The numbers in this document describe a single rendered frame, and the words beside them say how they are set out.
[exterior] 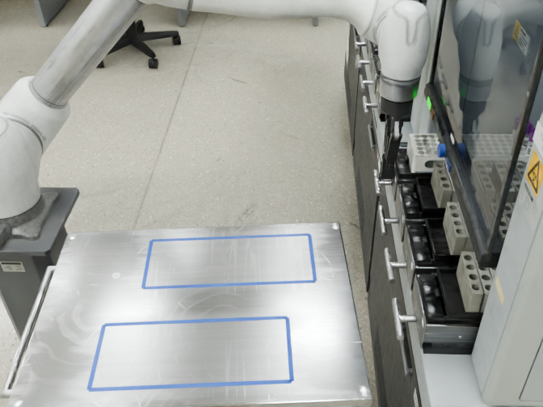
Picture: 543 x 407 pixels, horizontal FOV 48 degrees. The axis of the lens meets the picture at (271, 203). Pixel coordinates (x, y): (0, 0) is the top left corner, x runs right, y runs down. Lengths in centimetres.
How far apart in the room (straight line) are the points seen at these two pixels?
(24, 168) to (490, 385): 112
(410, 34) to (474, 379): 70
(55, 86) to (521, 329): 119
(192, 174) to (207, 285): 175
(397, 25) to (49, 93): 86
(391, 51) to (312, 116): 200
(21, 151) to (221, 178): 148
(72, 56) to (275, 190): 145
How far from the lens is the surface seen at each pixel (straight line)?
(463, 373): 122
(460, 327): 120
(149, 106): 354
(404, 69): 138
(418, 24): 135
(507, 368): 110
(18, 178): 156
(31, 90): 167
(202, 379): 107
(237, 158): 301
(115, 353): 114
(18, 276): 172
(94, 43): 154
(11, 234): 163
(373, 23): 148
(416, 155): 150
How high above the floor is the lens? 169
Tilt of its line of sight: 38 degrees down
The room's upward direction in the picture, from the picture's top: 2 degrees counter-clockwise
